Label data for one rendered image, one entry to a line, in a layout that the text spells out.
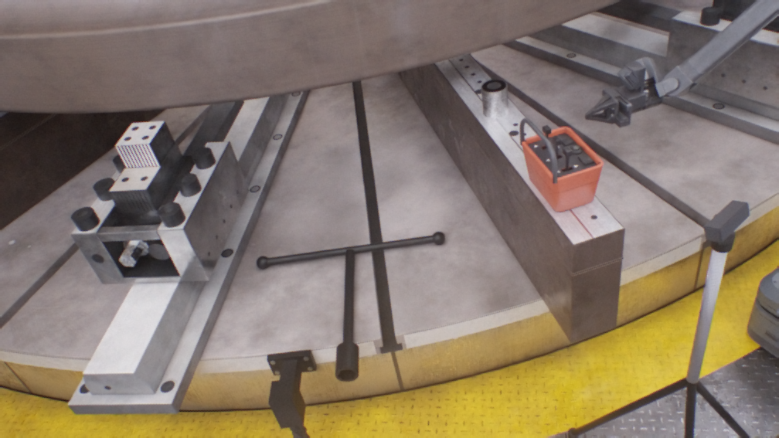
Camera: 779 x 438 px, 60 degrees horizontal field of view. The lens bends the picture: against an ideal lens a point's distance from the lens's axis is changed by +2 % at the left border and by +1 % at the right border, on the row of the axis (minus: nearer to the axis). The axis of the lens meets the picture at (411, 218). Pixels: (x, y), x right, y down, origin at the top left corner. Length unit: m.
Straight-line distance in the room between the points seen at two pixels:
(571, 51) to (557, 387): 1.58
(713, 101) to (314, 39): 1.56
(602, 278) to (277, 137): 1.59
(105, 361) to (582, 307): 1.30
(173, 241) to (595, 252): 1.17
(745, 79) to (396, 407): 1.63
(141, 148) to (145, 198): 0.15
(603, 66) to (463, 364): 1.48
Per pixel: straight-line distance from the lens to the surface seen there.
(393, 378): 2.18
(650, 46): 2.96
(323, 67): 2.05
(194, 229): 2.04
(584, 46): 3.10
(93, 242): 2.16
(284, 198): 2.58
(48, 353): 2.42
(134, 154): 2.15
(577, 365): 2.27
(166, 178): 2.16
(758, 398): 2.29
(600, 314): 1.88
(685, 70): 1.82
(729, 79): 2.65
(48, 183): 3.15
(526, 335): 2.18
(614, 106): 1.79
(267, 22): 2.00
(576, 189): 1.70
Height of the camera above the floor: 1.82
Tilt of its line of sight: 40 degrees down
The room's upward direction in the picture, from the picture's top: 11 degrees counter-clockwise
